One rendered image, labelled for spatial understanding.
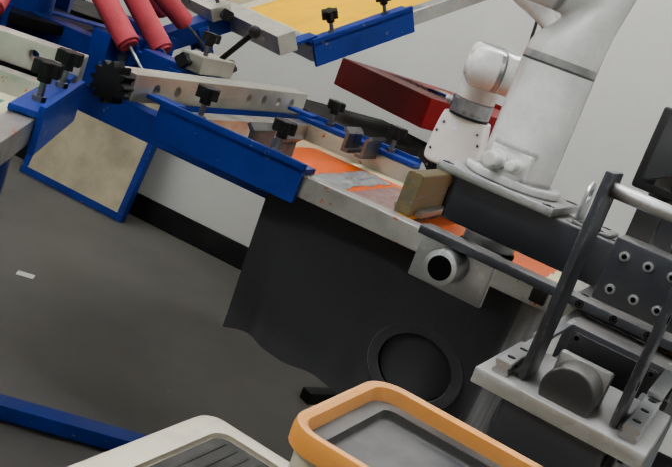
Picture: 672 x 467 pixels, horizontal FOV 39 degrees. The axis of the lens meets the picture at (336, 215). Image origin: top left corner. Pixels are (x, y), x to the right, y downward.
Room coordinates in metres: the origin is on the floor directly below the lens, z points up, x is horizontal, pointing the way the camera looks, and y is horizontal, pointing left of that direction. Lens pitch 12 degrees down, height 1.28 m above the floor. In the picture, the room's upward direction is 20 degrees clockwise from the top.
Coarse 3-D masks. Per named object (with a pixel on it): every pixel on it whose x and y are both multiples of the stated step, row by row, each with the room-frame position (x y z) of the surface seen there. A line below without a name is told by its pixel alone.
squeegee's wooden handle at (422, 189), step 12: (408, 180) 1.59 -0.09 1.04; (420, 180) 1.58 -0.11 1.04; (432, 180) 1.63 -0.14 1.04; (444, 180) 1.70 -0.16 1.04; (408, 192) 1.58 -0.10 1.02; (420, 192) 1.59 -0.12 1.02; (432, 192) 1.66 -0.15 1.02; (444, 192) 1.73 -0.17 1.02; (396, 204) 1.59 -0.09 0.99; (408, 204) 1.58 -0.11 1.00; (420, 204) 1.62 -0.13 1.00; (432, 204) 1.69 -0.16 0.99; (408, 216) 1.58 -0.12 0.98
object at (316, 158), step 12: (300, 156) 1.91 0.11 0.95; (312, 156) 1.96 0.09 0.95; (324, 156) 2.02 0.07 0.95; (324, 168) 1.88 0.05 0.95; (336, 168) 1.93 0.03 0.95; (348, 168) 1.98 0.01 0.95; (360, 168) 2.03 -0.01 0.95; (384, 180) 2.00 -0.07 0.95; (372, 192) 1.81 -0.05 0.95; (384, 192) 1.86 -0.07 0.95; (396, 192) 1.91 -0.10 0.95; (516, 252) 1.75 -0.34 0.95; (540, 264) 1.72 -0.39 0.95
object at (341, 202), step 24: (216, 120) 1.76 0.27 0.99; (240, 120) 1.85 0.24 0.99; (264, 120) 1.96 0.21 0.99; (336, 144) 2.12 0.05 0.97; (384, 168) 2.07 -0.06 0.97; (408, 168) 2.05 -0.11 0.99; (312, 192) 1.53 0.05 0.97; (336, 192) 1.52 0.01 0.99; (360, 216) 1.50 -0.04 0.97; (384, 216) 1.48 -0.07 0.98; (408, 240) 1.46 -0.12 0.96; (504, 288) 1.41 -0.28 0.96; (528, 288) 1.39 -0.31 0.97; (576, 288) 1.44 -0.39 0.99
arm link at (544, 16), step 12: (516, 0) 1.59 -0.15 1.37; (528, 0) 1.57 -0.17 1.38; (528, 12) 1.59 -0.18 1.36; (540, 12) 1.58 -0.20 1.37; (552, 12) 1.60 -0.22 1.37; (540, 24) 1.59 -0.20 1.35; (516, 60) 1.65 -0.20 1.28; (504, 72) 1.63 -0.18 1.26; (504, 84) 1.64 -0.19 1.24; (504, 96) 1.66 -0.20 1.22
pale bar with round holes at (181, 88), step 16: (144, 80) 1.63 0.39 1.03; (160, 80) 1.68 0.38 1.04; (176, 80) 1.72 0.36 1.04; (192, 80) 1.78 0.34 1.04; (208, 80) 1.86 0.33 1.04; (224, 80) 1.95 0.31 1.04; (144, 96) 1.65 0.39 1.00; (176, 96) 1.75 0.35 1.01; (192, 96) 1.79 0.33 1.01; (224, 96) 1.90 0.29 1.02; (240, 96) 1.96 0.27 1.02; (256, 96) 2.02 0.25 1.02; (272, 96) 2.09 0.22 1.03; (288, 96) 2.16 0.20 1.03; (304, 96) 2.23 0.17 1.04; (288, 112) 2.18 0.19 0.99
